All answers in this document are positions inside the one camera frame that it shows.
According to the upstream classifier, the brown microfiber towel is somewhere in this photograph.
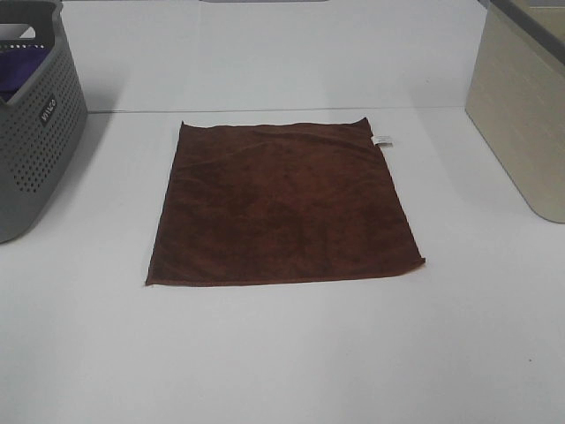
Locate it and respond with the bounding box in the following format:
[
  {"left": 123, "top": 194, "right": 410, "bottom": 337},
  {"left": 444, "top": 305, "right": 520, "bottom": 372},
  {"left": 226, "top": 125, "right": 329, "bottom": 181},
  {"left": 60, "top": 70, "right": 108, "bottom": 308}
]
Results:
[{"left": 147, "top": 118, "right": 425, "bottom": 287}]

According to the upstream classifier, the grey perforated plastic basket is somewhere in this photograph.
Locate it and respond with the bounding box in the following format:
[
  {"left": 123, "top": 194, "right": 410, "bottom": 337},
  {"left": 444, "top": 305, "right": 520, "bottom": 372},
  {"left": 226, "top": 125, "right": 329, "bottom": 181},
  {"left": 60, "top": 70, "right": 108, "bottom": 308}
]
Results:
[{"left": 1, "top": 1, "right": 87, "bottom": 242}]

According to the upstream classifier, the beige plastic bin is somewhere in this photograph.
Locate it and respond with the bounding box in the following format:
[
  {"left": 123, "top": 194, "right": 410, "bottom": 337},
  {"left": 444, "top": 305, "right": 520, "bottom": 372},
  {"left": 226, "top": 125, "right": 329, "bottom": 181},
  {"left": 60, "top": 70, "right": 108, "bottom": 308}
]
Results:
[{"left": 465, "top": 1, "right": 564, "bottom": 223}]

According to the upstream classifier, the purple cloth in basket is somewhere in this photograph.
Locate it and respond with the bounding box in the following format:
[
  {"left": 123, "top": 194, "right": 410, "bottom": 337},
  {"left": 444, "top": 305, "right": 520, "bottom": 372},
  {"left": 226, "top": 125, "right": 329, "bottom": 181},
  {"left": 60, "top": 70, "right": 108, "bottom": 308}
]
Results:
[{"left": 0, "top": 49, "right": 49, "bottom": 102}]

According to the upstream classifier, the white towel care label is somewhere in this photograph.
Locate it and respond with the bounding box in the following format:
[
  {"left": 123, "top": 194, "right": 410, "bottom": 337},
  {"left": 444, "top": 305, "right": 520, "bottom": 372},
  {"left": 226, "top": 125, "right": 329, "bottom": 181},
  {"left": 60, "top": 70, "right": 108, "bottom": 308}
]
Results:
[{"left": 373, "top": 135, "right": 393, "bottom": 147}]

